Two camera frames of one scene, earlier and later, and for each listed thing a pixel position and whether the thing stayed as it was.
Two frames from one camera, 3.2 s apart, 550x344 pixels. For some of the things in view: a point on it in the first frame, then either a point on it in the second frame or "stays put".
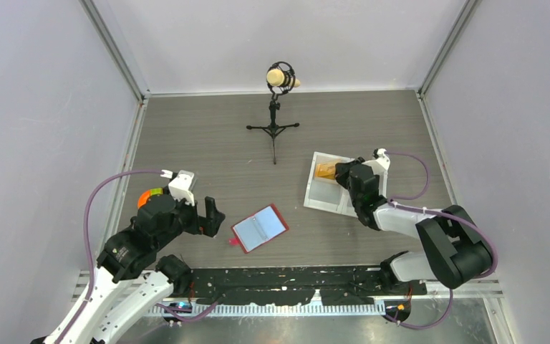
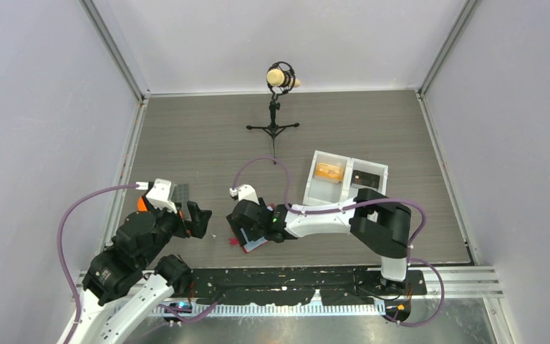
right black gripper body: (356, 201) → (262, 203)
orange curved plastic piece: (144, 198) stays put
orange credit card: (325, 170) stays put
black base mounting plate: (255, 287) stays put
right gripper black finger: (341, 173) → (238, 221)
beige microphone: (277, 78) stays put
